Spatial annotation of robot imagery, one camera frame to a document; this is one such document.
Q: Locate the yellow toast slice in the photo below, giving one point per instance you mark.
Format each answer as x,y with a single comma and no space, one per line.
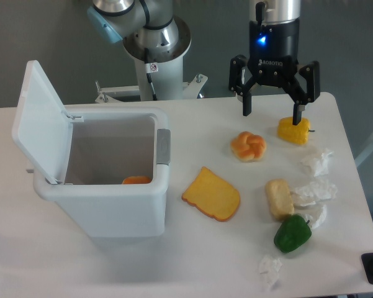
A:
213,196

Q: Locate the white trash can lid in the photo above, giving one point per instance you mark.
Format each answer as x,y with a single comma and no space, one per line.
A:
43,128

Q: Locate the crumpled white paper lower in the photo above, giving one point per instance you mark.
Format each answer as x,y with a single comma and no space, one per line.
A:
315,215

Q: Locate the crumpled white paper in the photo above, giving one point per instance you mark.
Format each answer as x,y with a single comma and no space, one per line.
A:
315,215
269,269
313,192
317,162

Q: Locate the white plastic trash can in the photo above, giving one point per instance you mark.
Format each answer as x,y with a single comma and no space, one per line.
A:
112,144

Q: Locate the knotted bread roll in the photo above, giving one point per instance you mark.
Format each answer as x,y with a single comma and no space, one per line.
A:
248,147

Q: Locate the crumpled white paper front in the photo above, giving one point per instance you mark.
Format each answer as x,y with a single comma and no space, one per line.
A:
269,269

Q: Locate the orange item inside bin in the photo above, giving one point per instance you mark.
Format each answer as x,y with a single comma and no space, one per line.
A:
137,180

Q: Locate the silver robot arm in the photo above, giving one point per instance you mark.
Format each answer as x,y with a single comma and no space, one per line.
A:
157,41

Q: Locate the beige bread block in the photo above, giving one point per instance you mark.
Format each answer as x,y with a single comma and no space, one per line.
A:
279,198

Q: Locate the crumpled white paper middle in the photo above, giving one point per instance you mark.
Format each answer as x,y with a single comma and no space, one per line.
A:
313,192

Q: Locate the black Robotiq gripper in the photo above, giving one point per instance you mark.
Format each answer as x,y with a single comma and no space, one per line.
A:
273,51

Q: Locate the crumpled white paper upper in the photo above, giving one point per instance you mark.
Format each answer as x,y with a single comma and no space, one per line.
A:
317,162

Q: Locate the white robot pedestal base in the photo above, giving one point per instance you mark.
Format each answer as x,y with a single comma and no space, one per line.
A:
155,82

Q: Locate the green bell pepper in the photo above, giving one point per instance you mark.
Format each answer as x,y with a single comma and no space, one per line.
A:
293,233

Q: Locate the yellow bell pepper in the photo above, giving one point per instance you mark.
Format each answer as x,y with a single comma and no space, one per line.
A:
297,134

